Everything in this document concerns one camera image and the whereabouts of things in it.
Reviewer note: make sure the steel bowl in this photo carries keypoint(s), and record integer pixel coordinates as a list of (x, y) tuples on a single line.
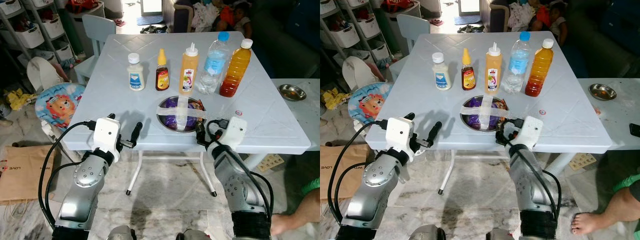
[(161, 120), (465, 121)]

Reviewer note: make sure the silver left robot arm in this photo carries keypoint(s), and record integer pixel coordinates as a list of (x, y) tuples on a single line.
[(377, 185), (85, 185)]

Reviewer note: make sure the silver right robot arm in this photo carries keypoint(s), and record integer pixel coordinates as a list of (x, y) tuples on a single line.
[(532, 185), (240, 185)]

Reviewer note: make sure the white tape strip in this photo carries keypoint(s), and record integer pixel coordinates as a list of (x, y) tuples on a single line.
[(167, 112), (472, 111), (486, 125), (183, 125)]

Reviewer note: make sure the purple snack packet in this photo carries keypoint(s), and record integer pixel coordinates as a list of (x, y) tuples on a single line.
[(170, 120), (475, 120)]

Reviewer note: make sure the child seat with lion print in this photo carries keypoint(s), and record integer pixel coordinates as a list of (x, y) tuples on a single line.
[(367, 107), (57, 105)]

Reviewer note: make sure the white-capped mayonnaise bottle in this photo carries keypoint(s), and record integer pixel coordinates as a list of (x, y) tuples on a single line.
[(442, 80), (136, 80)]

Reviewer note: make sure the white plastic square table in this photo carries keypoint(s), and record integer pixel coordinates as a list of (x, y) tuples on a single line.
[(565, 110), (260, 110)]

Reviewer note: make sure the brown sauce bottle yellow cap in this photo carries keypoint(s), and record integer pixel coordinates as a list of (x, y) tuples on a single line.
[(468, 79), (162, 79)]

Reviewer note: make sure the orange squeeze bottle white nozzle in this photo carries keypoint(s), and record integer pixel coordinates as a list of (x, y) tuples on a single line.
[(493, 75), (188, 75)]

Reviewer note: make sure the patterned cardboard card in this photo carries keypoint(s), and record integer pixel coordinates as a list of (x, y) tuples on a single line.
[(584, 161), (272, 162)]

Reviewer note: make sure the white potty seat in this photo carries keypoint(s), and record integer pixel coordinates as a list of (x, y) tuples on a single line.
[(42, 75), (356, 74)]

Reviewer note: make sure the white storage basket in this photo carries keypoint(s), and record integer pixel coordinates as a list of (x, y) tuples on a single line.
[(65, 52), (345, 36), (380, 51), (31, 37), (367, 27), (53, 27)]

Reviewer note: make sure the orange liquid bottle white cap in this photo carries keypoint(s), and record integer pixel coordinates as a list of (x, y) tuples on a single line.
[(236, 72), (540, 72)]

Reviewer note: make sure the clear water bottle blue cap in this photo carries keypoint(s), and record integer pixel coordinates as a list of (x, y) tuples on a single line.
[(215, 62), (518, 62)]

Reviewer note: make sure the yellow toy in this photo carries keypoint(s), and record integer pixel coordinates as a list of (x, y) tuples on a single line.
[(19, 99), (332, 97)]

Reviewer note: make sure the pale plastic chair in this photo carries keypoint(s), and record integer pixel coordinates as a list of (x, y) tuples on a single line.
[(97, 30), (412, 27)]

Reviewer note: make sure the green rolled mat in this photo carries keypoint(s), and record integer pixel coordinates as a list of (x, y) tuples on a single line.
[(386, 30), (70, 32)]

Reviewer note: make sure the grey robot left knee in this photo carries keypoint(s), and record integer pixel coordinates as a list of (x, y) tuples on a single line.
[(424, 234), (121, 234)]

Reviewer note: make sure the grey robot knee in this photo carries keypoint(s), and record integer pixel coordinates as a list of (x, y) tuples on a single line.
[(496, 235), (121, 234), (195, 235), (424, 234)]

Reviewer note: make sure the small steel dish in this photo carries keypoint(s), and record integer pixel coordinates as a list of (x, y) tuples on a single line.
[(292, 92), (602, 92)]

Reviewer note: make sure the brown paper bag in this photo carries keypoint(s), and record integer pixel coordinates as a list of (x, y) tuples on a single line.
[(335, 172), (25, 175)]

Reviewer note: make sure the grey robot right knee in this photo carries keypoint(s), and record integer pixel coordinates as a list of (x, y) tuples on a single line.
[(496, 235), (195, 235)]

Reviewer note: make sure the white speckled side table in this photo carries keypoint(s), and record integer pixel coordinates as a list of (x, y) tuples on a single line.
[(307, 115), (617, 115)]

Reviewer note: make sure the blue doormat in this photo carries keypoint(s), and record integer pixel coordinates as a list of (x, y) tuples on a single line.
[(149, 20), (467, 20)]

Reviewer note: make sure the dark sofa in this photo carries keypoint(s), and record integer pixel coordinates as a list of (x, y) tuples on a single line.
[(590, 55), (280, 57)]

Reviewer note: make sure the green plastic stool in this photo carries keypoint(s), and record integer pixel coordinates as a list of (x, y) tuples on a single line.
[(311, 186), (627, 182)]

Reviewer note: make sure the person in grey shorts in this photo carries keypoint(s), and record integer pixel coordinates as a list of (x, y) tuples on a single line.
[(610, 210), (300, 212)]

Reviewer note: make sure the white clothes pile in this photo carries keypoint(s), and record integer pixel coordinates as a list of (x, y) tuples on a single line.
[(205, 17), (520, 17)]

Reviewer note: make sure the child in red clothes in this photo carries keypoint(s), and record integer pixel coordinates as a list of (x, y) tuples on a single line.
[(237, 20), (552, 20)]

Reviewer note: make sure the grey shelving rack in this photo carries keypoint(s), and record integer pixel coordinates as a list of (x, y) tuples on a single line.
[(50, 7), (350, 7)]

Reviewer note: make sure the black remote control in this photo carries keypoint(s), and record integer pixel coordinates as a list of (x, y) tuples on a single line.
[(635, 129)]

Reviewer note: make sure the blue bag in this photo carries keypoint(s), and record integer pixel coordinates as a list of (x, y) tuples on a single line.
[(305, 22), (620, 20)]

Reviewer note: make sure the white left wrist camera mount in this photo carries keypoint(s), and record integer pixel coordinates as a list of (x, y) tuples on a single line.
[(106, 135), (400, 134)]

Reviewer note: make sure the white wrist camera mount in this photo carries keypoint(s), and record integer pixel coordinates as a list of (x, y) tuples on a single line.
[(400, 134), (106, 135), (531, 131), (234, 132)]

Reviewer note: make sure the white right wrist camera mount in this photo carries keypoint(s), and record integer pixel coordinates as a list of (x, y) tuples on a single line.
[(531, 131), (234, 132)]

